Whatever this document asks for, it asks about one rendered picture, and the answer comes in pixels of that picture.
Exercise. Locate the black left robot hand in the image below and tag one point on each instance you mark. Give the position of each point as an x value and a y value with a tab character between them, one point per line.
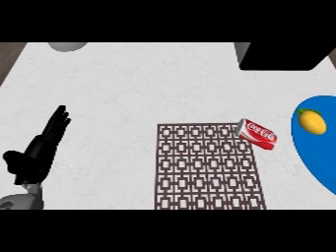
39	154

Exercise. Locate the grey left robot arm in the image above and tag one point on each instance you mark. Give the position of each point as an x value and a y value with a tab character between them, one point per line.
21	200

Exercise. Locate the brown patterned placemat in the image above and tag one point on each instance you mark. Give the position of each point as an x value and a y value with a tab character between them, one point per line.
206	167

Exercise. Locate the yellow lemon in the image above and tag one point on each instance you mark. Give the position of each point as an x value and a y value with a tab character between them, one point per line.
313	122

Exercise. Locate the blue plate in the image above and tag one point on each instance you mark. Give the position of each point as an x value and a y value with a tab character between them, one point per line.
332	154

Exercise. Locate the grey round object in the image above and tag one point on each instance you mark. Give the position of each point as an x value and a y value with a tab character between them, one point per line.
67	46

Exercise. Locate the red soda can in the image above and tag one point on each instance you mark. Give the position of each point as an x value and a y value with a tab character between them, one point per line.
258	134

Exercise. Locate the black box appliance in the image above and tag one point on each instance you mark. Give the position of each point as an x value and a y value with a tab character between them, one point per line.
286	55

